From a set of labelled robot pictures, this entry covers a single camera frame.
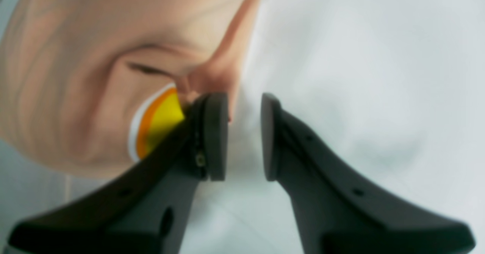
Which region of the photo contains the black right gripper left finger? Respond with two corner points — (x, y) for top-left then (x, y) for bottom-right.
(8, 93), (228, 254)

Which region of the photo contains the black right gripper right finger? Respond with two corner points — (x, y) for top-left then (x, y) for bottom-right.
(260, 93), (476, 254)

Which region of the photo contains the peach T-shirt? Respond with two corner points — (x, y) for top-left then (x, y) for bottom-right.
(1, 0), (261, 178)

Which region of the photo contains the yellow emoji print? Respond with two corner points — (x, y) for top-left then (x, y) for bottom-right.
(127, 83), (185, 162)

